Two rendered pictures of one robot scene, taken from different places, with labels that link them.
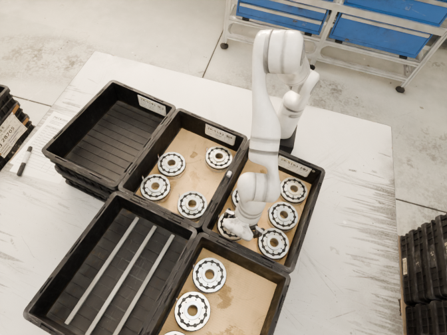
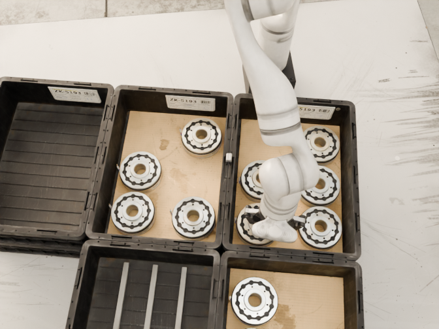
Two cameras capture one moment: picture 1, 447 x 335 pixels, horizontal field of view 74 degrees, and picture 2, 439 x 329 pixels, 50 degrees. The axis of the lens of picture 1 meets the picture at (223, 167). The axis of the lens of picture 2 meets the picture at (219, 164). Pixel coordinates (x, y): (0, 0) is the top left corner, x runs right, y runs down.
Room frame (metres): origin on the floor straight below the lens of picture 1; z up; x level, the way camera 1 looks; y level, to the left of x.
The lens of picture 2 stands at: (0.05, 0.09, 1.93)
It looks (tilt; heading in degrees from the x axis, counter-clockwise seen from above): 66 degrees down; 348
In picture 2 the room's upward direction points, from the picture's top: straight up
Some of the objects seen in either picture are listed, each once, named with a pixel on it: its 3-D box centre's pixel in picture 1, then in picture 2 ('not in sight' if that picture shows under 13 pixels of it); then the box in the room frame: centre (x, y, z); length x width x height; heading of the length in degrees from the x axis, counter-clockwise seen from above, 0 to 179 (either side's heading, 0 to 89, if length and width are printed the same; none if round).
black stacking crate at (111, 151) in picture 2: (187, 169); (166, 170); (0.53, 0.13, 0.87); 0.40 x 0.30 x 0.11; 164
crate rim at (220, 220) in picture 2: (187, 162); (164, 162); (0.53, 0.13, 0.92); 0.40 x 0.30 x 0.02; 164
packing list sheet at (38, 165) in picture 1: (53, 144); not in sight; (0.64, 0.73, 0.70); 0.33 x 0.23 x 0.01; 174
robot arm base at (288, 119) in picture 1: (287, 117); (274, 41); (0.85, -0.22, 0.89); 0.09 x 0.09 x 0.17; 83
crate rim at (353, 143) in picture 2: (267, 199); (292, 172); (0.45, -0.16, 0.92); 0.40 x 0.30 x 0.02; 164
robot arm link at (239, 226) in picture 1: (246, 215); (278, 209); (0.33, -0.09, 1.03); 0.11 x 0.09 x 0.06; 158
